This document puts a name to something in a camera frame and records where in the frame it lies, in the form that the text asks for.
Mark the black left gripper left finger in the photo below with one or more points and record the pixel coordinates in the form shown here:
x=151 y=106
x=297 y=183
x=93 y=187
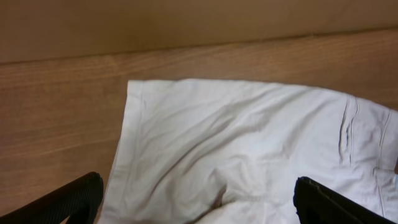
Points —
x=75 y=202

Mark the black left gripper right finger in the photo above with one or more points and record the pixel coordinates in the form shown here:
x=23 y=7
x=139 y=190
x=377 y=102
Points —
x=317 y=204

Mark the beige shorts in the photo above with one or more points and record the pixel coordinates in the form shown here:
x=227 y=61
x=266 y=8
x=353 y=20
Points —
x=214 y=151

